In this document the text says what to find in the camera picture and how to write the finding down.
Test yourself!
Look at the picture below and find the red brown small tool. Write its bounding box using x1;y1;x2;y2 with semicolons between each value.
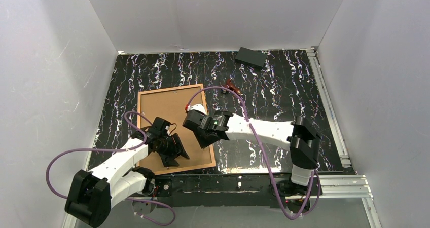
222;79;241;95

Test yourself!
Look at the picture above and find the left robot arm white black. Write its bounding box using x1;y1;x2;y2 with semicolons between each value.
65;117;189;227

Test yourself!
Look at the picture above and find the aluminium rail right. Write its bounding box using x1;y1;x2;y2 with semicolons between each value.
305;48;352;168

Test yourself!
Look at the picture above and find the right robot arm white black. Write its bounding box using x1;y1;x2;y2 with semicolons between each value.
183;109;322;186

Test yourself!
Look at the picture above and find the black rectangular box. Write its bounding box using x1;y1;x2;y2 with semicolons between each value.
234;47;267;68

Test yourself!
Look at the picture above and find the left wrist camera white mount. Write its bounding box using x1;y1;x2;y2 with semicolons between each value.
165;123;177;136

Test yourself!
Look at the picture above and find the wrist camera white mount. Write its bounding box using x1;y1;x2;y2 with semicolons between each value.
165;123;177;136
185;104;207;115

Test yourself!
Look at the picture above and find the blue photo frame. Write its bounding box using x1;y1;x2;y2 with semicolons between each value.
137;84;216;175

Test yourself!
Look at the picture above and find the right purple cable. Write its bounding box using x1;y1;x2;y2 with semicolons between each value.
186;86;321;220

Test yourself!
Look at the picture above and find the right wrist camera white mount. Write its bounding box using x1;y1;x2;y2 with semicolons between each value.
185;104;207;115

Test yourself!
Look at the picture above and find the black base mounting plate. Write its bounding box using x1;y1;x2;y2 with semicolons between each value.
149;174;279;208

